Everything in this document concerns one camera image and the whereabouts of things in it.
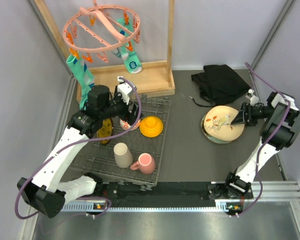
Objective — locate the pink round clothes hanger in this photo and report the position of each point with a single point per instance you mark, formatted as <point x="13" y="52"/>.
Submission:
<point x="94" y="32"/>

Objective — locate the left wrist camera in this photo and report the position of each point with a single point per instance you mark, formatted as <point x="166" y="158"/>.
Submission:
<point x="126" y="88"/>

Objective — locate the white orange patterned bowl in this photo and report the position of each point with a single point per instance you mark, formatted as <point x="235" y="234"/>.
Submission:
<point x="124" y="125"/>

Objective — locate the wooden stand tray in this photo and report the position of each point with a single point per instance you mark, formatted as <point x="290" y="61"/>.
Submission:
<point x="156" y="77"/>

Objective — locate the yellow patterned small plate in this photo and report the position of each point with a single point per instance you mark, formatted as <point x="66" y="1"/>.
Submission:
<point x="106" y="130"/>

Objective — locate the yellow ribbed bowl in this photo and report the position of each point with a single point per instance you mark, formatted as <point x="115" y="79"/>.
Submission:
<point x="151" y="126"/>

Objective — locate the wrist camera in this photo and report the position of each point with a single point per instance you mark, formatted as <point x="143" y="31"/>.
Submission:
<point x="252" y="97"/>
<point x="126" y="88"/>

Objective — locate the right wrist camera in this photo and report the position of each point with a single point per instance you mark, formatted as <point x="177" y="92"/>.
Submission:
<point x="252" y="97"/>

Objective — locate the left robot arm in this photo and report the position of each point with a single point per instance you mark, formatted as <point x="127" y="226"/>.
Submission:
<point x="43" y="190"/>

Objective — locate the mint green flower plate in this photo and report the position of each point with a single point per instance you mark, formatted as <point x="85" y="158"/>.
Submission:
<point x="209" y="137"/>

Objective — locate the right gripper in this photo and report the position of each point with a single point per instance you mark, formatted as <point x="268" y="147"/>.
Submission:
<point x="242" y="118"/>

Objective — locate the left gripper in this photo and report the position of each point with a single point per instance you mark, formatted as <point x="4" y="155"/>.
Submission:
<point x="130" y="117"/>

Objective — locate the beige tumbler cup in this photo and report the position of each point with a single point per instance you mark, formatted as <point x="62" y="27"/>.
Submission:
<point x="123" y="156"/>

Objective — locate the beige bird plate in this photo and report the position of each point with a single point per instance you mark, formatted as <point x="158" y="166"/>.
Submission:
<point x="217" y="123"/>

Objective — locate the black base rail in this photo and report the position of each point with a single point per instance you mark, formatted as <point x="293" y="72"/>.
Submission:
<point x="168" y="194"/>

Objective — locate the pink mug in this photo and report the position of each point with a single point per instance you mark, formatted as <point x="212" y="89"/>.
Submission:
<point x="145" y="164"/>

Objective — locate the mint green blue sock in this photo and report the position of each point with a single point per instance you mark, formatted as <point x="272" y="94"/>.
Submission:
<point x="84" y="77"/>

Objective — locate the grey wire dish rack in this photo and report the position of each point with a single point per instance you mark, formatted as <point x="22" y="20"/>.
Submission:
<point x="98" y="158"/>

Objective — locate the aluminium extrusion rail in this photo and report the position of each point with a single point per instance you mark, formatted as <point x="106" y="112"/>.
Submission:
<point x="272" y="191"/>

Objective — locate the black cloth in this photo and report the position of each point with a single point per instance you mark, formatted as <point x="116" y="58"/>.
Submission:
<point x="219" y="85"/>

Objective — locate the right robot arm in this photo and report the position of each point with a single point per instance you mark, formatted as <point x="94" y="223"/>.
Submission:
<point x="280" y="129"/>

